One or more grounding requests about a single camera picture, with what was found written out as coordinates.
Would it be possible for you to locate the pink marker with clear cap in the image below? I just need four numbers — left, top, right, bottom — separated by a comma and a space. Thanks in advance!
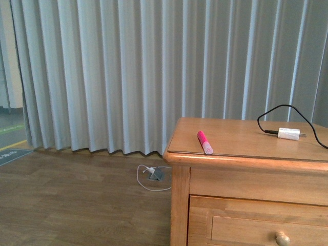
197, 131, 213, 155

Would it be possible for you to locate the wooden top drawer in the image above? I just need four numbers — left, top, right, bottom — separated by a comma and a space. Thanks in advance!
187, 196, 327, 245

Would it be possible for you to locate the round wooden drawer knob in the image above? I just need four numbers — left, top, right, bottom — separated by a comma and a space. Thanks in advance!
275, 232, 291, 246

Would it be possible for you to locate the white plug on floor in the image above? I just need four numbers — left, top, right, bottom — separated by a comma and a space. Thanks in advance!
143, 167, 155, 174

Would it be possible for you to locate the grey floor outlet box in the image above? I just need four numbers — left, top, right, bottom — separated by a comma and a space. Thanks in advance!
148, 167, 164, 181

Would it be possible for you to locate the grey pleated curtain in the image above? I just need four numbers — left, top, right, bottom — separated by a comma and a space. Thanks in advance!
11, 1, 327, 154

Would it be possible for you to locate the wooden nightstand cabinet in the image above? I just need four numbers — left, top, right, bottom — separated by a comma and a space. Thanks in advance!
163, 117, 327, 245

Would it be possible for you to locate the white charger adapter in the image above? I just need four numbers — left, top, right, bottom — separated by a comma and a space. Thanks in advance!
277, 128, 306, 141

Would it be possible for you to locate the dark green floor sign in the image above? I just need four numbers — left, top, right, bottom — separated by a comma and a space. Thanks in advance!
0, 149, 33, 166

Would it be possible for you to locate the white floor cable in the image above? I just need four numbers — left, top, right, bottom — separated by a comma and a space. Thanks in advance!
136, 164, 172, 192

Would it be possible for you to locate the black charger cable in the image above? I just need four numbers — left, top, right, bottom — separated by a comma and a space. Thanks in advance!
257, 104, 328, 149

